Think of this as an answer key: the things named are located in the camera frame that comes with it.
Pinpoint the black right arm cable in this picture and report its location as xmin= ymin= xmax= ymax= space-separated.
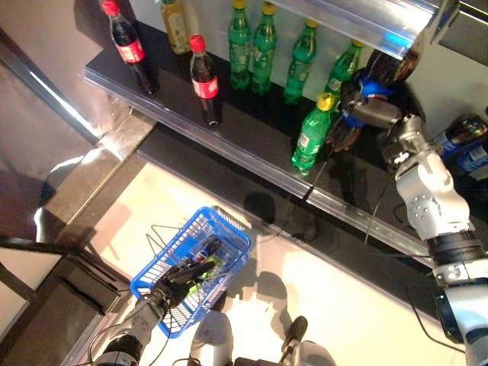
xmin=364 ymin=182 xmax=464 ymax=344

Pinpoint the small yellow tea bottle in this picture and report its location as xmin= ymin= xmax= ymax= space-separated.
xmin=159 ymin=0 xmax=191 ymax=55

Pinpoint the grey shelf with clear rail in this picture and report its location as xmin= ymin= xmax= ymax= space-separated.
xmin=266 ymin=0 xmax=439 ymax=61

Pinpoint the blue plastic shopping basket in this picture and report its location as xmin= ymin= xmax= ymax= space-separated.
xmin=130 ymin=205 xmax=252 ymax=339

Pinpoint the grey metal shelf without rail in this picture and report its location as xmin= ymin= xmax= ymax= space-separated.
xmin=430 ymin=0 xmax=488 ymax=68

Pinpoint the Pepsi cola bottle blue cap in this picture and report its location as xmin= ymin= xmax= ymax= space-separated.
xmin=194 ymin=234 xmax=223 ymax=264
xmin=451 ymin=140 xmax=488 ymax=175
xmin=326 ymin=49 xmax=419 ymax=152
xmin=434 ymin=114 xmax=488 ymax=153

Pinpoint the Coca-Cola bottle red cap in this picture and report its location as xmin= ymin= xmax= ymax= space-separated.
xmin=189 ymin=34 xmax=223 ymax=127
xmin=101 ymin=0 xmax=159 ymax=95

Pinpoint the green bottle in basket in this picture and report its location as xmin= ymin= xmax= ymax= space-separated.
xmin=186 ymin=255 xmax=226 ymax=297

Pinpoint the silver left robot leg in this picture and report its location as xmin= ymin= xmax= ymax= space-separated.
xmin=189 ymin=310 xmax=234 ymax=366

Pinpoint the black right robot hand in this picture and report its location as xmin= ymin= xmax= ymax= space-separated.
xmin=339 ymin=82 xmax=424 ymax=153

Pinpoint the black metal floor stand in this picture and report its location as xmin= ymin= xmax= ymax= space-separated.
xmin=0 ymin=234 xmax=133 ymax=344

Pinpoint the green Sprite bottle yellow cap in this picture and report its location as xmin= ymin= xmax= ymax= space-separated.
xmin=291 ymin=92 xmax=336 ymax=175
xmin=250 ymin=2 xmax=278 ymax=96
xmin=323 ymin=39 xmax=365 ymax=98
xmin=227 ymin=0 xmax=252 ymax=92
xmin=282 ymin=19 xmax=319 ymax=105

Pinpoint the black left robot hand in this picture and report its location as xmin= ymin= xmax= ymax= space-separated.
xmin=150 ymin=258 xmax=217 ymax=312

